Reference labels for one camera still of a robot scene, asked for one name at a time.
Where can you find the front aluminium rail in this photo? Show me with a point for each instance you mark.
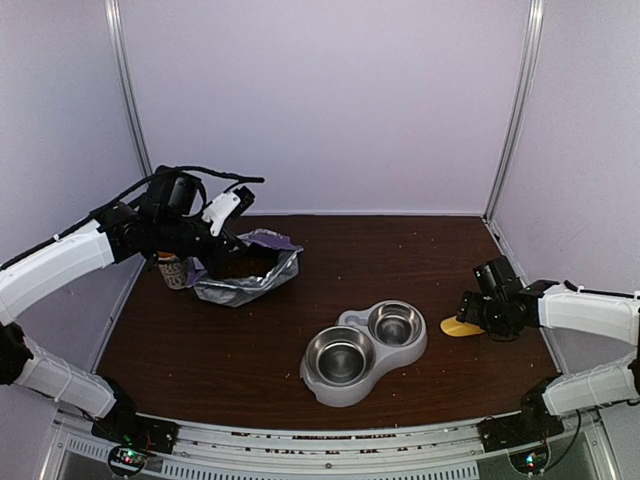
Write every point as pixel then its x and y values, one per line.
pixel 453 450

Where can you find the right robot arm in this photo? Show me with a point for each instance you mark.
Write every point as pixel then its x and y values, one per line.
pixel 504 306

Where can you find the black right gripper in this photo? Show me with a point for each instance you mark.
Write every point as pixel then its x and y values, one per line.
pixel 468 311

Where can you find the patterned mug orange inside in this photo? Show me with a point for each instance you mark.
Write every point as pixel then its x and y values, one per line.
pixel 173 269

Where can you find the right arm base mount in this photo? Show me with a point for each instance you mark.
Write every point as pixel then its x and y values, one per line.
pixel 525 442

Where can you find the left aluminium frame post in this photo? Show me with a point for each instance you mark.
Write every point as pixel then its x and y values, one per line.
pixel 116 32

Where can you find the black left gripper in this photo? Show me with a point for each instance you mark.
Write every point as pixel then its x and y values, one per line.
pixel 224 250

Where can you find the steel bowl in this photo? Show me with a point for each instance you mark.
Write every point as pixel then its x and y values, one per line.
pixel 395 323
pixel 339 356

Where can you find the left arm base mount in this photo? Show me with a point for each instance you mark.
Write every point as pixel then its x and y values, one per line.
pixel 139 448

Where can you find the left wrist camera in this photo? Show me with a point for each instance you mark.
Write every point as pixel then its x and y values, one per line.
pixel 245 199

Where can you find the right aluminium frame post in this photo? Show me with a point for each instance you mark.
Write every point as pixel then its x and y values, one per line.
pixel 527 69

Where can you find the grey double bowl feeder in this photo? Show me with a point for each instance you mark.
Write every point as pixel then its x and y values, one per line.
pixel 387 359

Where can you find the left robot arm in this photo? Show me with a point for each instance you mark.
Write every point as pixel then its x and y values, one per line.
pixel 180 210

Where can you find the steel bowl far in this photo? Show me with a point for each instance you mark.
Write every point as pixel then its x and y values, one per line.
pixel 395 323

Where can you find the steel bowl near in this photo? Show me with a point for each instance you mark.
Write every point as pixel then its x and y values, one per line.
pixel 339 356

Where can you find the aluminium frame post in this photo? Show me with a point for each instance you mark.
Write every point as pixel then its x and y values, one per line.
pixel 527 69
pixel 116 32

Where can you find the purple pet food bag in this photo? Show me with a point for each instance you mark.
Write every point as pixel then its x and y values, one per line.
pixel 271 259

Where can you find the yellow plastic scoop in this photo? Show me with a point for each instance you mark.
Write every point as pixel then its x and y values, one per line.
pixel 457 329

